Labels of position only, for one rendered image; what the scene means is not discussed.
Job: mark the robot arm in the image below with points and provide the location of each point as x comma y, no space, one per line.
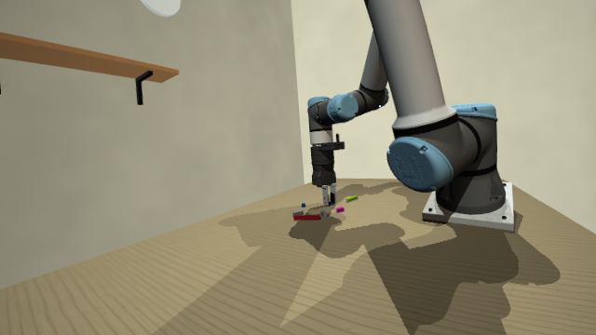
429,150

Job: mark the red rod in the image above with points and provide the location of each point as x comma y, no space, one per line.
306,217

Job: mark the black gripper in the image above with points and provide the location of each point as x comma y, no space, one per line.
322,157

